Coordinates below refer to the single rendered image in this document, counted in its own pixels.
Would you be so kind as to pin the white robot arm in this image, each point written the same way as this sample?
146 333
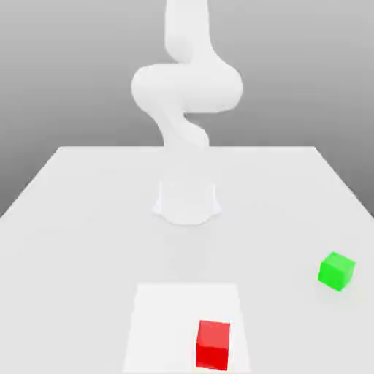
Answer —
187 87

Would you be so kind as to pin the small red cube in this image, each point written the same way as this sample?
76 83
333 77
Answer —
212 344

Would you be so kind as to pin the small green cube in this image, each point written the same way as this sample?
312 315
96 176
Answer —
336 271

